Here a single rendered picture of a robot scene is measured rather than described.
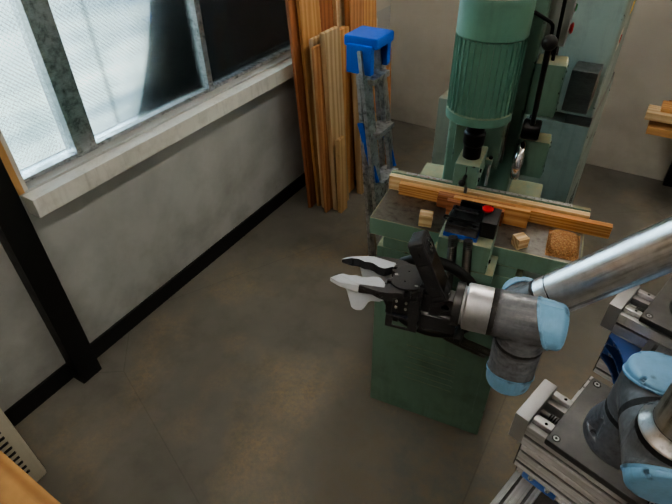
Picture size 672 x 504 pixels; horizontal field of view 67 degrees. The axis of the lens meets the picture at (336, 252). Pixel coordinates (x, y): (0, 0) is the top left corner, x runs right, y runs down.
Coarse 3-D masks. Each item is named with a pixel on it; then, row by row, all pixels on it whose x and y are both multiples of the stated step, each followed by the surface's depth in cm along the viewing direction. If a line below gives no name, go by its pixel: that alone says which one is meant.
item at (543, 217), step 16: (400, 192) 163; (416, 192) 161; (432, 192) 158; (448, 192) 157; (528, 208) 150; (544, 224) 150; (560, 224) 147; (576, 224) 145; (592, 224) 144; (608, 224) 143
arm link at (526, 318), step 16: (496, 288) 79; (496, 304) 76; (512, 304) 76; (528, 304) 75; (544, 304) 75; (560, 304) 76; (496, 320) 76; (512, 320) 75; (528, 320) 74; (544, 320) 74; (560, 320) 74; (496, 336) 78; (512, 336) 76; (528, 336) 75; (544, 336) 74; (560, 336) 73; (512, 352) 78; (528, 352) 77
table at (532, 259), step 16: (384, 208) 158; (400, 208) 158; (416, 208) 158; (432, 208) 157; (384, 224) 154; (400, 224) 151; (416, 224) 151; (432, 224) 151; (528, 224) 150; (496, 240) 144; (544, 240) 144; (496, 256) 144; (512, 256) 142; (528, 256) 140; (544, 256) 139; (544, 272) 141
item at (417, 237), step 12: (420, 240) 76; (432, 240) 78; (420, 252) 76; (432, 252) 77; (420, 264) 77; (432, 264) 77; (420, 276) 78; (432, 276) 77; (444, 276) 81; (432, 288) 79; (444, 288) 79; (432, 300) 80; (444, 300) 79
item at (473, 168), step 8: (464, 160) 146; (472, 160) 146; (480, 160) 146; (456, 168) 146; (464, 168) 145; (472, 168) 144; (480, 168) 145; (456, 176) 147; (472, 176) 145; (480, 176) 151; (456, 184) 149; (472, 184) 147
